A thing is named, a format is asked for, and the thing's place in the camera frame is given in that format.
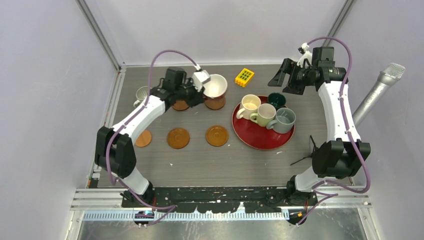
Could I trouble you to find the black microphone tripod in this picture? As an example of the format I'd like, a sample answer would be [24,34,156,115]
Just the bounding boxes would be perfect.
[289,135,321,167]

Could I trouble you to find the dark ringed wooden coaster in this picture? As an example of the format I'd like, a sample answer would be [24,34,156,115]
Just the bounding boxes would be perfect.
[205,125,229,147]

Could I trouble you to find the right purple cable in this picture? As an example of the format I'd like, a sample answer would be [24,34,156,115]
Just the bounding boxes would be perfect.
[296,36,372,226]

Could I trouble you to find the grey green mug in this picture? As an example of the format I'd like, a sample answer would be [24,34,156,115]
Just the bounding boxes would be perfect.
[266,107,296,134]

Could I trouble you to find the grey ribbed cup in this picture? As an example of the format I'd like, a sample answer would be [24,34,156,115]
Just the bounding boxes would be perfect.
[133,86,150,108]

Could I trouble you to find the white bowl cup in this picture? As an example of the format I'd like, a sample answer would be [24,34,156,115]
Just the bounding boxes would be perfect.
[203,74,228,99]

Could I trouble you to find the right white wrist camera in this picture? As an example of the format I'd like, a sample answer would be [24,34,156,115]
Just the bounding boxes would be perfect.
[296,42,312,69]

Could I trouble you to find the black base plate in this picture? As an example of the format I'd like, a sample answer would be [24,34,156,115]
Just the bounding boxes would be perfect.
[141,186,318,214]

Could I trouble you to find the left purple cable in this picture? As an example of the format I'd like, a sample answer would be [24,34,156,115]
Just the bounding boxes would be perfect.
[105,49,204,227]

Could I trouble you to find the red round tray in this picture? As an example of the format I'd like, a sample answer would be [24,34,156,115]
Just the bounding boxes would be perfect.
[231,95,295,150]

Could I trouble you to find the light wooden coaster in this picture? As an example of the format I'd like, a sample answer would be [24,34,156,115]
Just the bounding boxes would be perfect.
[135,130,153,148]

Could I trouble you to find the cream mug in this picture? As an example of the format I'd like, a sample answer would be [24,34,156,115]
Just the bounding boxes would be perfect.
[236,94,261,120]

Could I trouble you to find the pale green cup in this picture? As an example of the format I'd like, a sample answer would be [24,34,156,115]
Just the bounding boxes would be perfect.
[249,103,276,127]

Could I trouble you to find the silver microphone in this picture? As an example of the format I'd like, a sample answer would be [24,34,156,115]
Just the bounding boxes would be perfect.
[352,62,406,127]

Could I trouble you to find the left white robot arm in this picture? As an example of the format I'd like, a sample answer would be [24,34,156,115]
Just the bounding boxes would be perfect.
[94,67,211,207]

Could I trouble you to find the yellow toy brick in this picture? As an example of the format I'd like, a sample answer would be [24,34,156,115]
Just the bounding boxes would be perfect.
[234,68,255,88]

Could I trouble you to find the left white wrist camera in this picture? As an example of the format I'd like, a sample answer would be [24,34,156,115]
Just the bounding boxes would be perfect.
[191,69,211,92]

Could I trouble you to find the purple cable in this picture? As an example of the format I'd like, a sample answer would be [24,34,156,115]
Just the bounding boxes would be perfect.
[105,49,204,227]
[296,36,372,226]

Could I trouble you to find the dark green cup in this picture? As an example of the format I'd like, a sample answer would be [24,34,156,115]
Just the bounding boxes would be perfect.
[267,92,287,110]

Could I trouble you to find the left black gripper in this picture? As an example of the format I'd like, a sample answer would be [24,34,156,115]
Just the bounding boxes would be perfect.
[174,77,204,108]

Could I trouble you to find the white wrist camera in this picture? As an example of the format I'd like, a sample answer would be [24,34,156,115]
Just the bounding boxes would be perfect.
[191,69,211,92]
[296,42,312,69]

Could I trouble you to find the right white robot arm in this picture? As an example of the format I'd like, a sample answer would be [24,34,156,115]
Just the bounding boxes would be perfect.
[267,43,371,205]

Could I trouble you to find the aluminium frame rail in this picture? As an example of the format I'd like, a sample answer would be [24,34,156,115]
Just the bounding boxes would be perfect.
[71,186,372,222]

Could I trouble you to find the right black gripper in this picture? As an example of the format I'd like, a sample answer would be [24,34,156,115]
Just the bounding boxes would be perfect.
[268,57,315,95]

